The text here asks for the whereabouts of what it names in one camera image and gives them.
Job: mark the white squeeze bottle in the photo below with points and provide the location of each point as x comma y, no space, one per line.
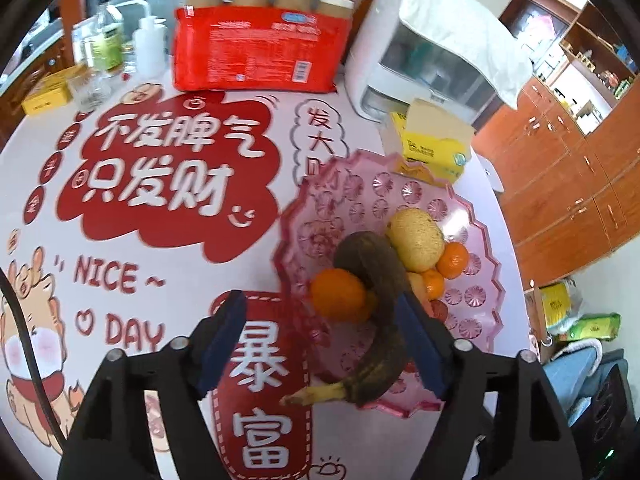
150,45

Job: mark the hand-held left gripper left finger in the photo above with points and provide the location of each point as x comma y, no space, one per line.
225,340

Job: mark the white cloth cover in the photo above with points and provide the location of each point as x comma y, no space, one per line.
450,15

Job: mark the red plastic cup pack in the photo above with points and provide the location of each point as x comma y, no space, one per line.
260,50

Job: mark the green packet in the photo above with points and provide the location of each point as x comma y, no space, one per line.
595,327

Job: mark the pink glass bowl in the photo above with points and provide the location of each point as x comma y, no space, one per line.
370,195

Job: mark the orange mandarin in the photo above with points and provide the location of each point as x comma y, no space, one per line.
452,260
433,284
340,295

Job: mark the wooden wardrobe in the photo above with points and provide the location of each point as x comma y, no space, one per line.
565,175

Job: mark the black speaker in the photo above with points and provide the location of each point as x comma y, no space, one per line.
605,400

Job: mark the yellow tissue box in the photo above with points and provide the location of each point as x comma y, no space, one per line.
435,150

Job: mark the overripe brown banana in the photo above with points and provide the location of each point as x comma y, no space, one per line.
385,350

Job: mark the yellow green bag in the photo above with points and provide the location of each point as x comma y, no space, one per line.
560,305

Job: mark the yellow brown pear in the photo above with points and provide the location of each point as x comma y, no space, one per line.
415,240

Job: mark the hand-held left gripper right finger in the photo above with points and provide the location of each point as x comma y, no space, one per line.
420,345

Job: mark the small yellow box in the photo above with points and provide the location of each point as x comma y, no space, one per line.
45,100

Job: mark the clear glass tumbler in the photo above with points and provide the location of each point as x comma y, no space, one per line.
90,90

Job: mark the red lychee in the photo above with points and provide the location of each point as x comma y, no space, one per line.
440,310

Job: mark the white countertop appliance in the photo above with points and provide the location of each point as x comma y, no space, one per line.
365,60

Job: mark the clear bottle green label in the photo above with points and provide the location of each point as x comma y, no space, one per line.
110,45

